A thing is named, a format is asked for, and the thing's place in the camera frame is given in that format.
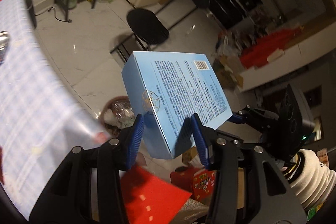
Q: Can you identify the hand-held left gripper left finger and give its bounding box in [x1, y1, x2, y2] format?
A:
[28, 114, 145, 224]

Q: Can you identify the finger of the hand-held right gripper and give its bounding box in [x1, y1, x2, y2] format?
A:
[228, 105, 280, 135]

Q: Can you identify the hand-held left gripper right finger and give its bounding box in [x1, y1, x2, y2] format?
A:
[190, 113, 307, 224]

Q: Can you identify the round trash bin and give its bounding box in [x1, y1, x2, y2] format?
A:
[101, 96, 137, 135]

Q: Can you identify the light blue cardboard box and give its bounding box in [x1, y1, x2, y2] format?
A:
[121, 51, 234, 160]

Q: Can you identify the person's right forearm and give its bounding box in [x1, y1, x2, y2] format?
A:
[285, 148, 336, 211]

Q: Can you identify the red printed gift box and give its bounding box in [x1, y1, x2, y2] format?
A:
[170, 165, 218, 201]

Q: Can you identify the red cloth pile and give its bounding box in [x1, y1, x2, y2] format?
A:
[241, 27, 302, 69]

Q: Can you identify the black folding chair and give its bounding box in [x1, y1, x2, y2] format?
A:
[110, 0, 210, 64]

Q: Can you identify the plaid tablecloth with red border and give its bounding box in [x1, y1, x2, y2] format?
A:
[0, 0, 193, 224]

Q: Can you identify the black kitchen oven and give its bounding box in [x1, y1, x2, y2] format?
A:
[210, 0, 263, 30]

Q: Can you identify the crushed blue drink can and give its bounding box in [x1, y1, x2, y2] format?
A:
[0, 31, 12, 65]

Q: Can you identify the black power cable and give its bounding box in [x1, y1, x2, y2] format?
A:
[35, 6, 72, 23]

